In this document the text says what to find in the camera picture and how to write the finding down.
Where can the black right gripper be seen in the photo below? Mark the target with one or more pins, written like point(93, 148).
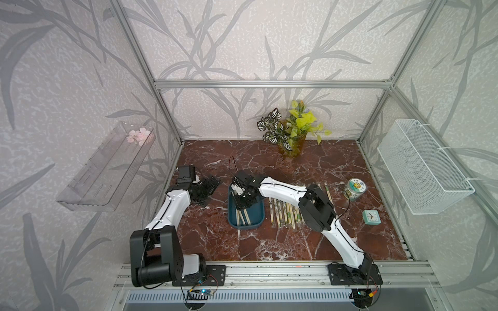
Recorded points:
point(238, 207)

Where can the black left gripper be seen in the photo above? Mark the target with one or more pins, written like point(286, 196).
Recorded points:
point(209, 188)

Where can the teal storage box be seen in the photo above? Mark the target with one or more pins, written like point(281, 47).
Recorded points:
point(250, 218)

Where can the chopstick pair fourteenth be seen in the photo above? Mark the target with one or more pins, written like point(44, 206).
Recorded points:
point(271, 205)

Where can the chopstick pair thirteenth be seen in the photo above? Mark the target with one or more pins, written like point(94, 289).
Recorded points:
point(277, 212)

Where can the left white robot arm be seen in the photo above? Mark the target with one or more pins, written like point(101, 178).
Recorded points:
point(156, 255)

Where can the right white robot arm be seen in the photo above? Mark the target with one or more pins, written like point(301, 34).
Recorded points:
point(315, 207)

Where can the wrapped chopsticks in box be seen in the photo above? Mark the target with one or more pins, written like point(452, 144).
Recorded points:
point(242, 218)

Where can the amber glass vase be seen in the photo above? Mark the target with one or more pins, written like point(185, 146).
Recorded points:
point(291, 147)

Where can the green artificial plant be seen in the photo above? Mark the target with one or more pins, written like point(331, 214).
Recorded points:
point(300, 121)

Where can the pink artificial flower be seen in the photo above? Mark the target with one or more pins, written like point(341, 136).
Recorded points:
point(139, 136)

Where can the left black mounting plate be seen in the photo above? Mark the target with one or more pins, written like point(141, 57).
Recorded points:
point(211, 275)

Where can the black mounting plate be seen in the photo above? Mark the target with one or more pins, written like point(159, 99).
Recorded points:
point(342, 275)
point(211, 275)

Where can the left circuit board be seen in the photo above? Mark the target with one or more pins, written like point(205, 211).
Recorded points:
point(200, 294)

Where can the circuit board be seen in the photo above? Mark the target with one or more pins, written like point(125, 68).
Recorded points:
point(364, 298)
point(200, 294)

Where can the small green square clock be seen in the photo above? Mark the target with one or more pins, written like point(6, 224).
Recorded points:
point(371, 217)

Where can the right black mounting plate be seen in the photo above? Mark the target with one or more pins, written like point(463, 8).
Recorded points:
point(342, 275)

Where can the right circuit board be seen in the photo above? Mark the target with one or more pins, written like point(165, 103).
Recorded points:
point(364, 298)

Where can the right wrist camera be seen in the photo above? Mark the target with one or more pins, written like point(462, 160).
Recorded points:
point(241, 182)

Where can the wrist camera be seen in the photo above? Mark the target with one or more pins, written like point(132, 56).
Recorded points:
point(241, 182)
point(187, 174)

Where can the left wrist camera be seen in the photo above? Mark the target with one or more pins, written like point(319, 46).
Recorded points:
point(187, 174)

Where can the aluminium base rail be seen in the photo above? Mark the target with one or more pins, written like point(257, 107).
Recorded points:
point(314, 274)

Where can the clear acrylic wall shelf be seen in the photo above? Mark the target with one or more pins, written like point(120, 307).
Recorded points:
point(102, 183)

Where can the aluminium frame crossbar back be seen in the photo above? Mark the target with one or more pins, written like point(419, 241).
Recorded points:
point(279, 84)

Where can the white wire mesh basket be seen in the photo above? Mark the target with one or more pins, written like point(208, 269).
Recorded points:
point(428, 179)

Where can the aluminium frame post left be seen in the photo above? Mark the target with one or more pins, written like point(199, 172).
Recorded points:
point(125, 25)

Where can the aluminium frame post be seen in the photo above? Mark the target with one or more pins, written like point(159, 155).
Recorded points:
point(431, 15)
point(125, 25)

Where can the aluminium frame post right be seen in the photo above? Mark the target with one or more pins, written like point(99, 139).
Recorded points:
point(431, 15)

